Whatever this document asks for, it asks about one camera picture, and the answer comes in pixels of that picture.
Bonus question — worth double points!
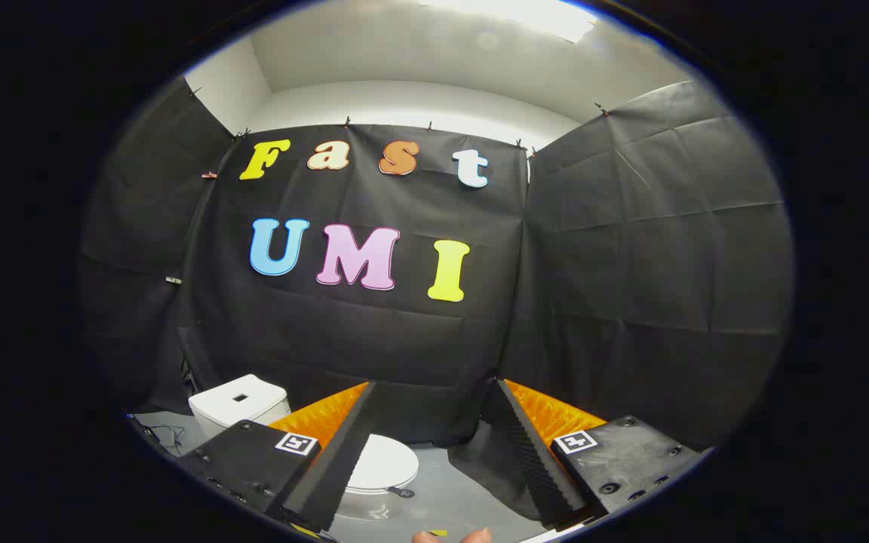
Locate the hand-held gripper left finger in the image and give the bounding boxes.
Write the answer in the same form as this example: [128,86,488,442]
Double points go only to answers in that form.
[177,381,377,533]

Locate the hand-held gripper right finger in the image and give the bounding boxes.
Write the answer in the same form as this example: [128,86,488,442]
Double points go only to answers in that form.
[492,378,708,529]

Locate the white toilet lid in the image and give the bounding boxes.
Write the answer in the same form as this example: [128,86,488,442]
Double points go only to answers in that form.
[344,434,420,499]

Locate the white toilet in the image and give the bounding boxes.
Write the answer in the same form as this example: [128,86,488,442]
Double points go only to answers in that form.
[189,374,420,523]

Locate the black backdrop cloth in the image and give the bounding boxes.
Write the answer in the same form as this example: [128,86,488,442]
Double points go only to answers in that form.
[80,79,794,453]

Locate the thin floor cable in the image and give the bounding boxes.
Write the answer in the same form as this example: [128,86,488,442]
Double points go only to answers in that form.
[133,413,188,456]

